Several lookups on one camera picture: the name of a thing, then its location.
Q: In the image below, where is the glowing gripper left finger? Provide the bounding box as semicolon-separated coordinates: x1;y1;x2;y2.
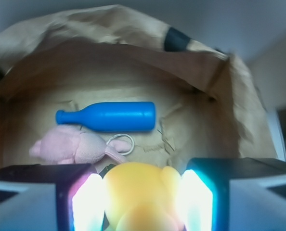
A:
0;164;104;231

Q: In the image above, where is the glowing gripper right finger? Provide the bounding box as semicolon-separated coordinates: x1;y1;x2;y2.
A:
180;158;286;231

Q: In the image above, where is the yellow rubber duck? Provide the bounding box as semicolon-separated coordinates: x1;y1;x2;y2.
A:
103;162;185;231

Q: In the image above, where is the pink plush bunny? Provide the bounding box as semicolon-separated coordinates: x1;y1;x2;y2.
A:
29;125;135;164

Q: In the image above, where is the brown paper bag bin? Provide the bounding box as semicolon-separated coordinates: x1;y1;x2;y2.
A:
0;5;277;171

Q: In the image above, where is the blue plastic bottle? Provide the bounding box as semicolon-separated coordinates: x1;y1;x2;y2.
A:
55;102;156;132

